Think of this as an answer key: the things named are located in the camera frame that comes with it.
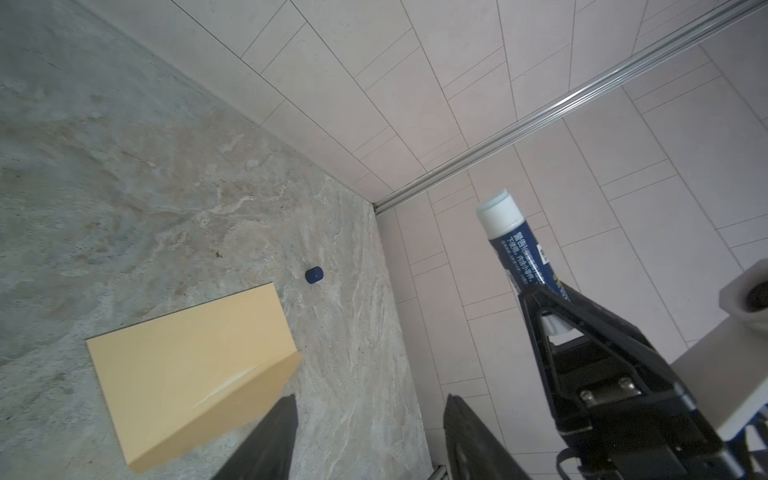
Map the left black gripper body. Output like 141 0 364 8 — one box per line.
554 344 744 479

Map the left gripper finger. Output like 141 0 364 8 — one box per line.
521 285 699 432

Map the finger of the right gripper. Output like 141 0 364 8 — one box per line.
443 395 529 480
212 394 299 480

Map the yellow paper envelope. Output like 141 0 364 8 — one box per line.
86 283 302 473

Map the blue white glue stick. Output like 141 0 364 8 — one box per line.
476 189 570 320

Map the dark blue glue cap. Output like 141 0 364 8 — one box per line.
304 266 324 284

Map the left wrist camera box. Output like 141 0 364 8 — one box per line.
672 259 767 441

